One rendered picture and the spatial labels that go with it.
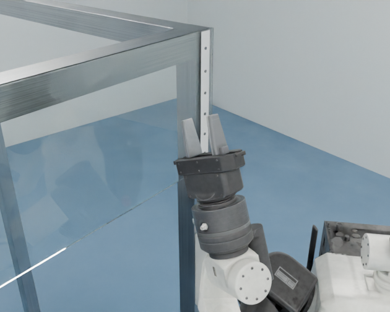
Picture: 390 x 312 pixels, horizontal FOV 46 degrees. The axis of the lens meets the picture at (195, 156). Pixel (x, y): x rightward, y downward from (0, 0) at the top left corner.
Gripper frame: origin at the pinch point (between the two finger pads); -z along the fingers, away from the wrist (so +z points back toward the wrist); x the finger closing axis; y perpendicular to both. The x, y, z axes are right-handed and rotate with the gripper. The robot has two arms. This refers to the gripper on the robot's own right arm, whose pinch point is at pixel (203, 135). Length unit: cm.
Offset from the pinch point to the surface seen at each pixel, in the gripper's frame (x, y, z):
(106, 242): -204, -118, 75
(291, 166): -155, -287, 72
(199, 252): -38, -32, 36
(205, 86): -21.2, -29.4, -7.9
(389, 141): -81, -318, 64
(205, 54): -18.3, -28.3, -14.9
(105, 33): -46, -25, -27
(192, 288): -46, -34, 48
